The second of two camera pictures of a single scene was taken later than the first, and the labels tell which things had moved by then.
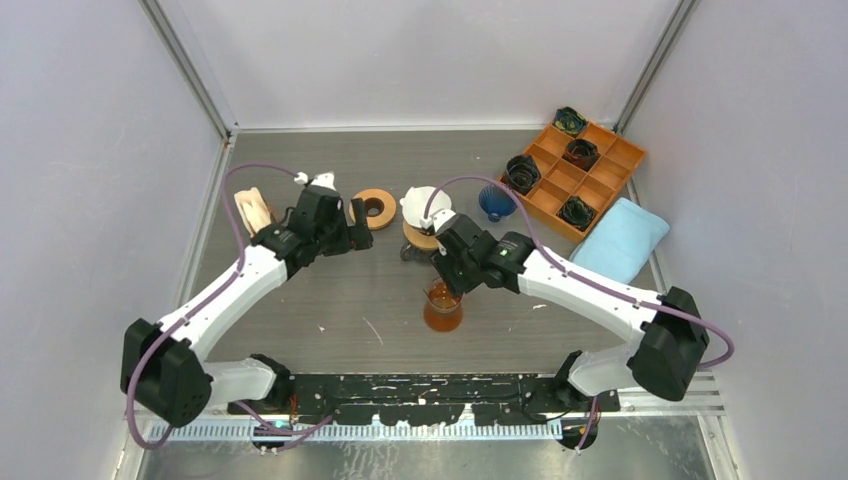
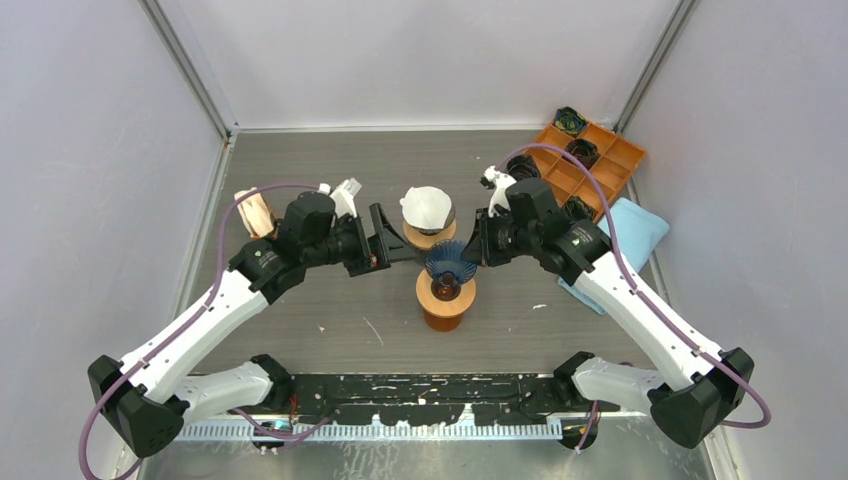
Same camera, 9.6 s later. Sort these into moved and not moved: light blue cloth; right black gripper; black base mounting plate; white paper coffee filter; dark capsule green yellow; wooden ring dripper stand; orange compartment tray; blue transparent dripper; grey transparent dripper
Moved: blue transparent dripper; grey transparent dripper; right black gripper
Not moved: light blue cloth; wooden ring dripper stand; orange compartment tray; white paper coffee filter; dark capsule green yellow; black base mounting plate
